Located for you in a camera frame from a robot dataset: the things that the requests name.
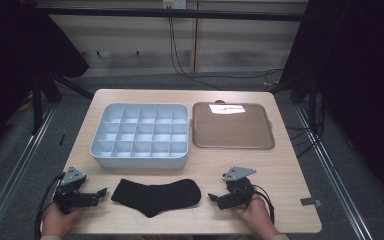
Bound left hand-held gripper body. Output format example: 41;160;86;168
53;166;100;215

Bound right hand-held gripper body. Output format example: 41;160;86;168
217;166;257;211

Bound black sock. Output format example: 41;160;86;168
110;178;202;219

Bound pale blue divided storage box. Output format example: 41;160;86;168
89;102;190;169

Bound person's right hand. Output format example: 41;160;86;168
233;194;280;240

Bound person's left hand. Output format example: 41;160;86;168
41;203;82;240

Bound brown plastic tray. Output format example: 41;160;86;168
191;99;276;151

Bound grey tape piece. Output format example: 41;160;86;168
299;197;324;207

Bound black metal stand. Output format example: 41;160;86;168
29;71;95;136

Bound black curtain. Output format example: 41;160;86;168
0;0;91;164
278;0;384;209

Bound black horizontal bar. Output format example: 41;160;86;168
34;6;309;23

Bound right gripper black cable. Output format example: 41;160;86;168
250;184;276;225

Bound metal floor rail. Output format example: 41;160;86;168
0;105;57;240
294;104;375;240

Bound black floor cables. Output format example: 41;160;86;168
285;92;326;160

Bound black hanging power cable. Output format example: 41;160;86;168
167;16;285;91

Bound white wall power outlet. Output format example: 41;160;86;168
162;0;188;10

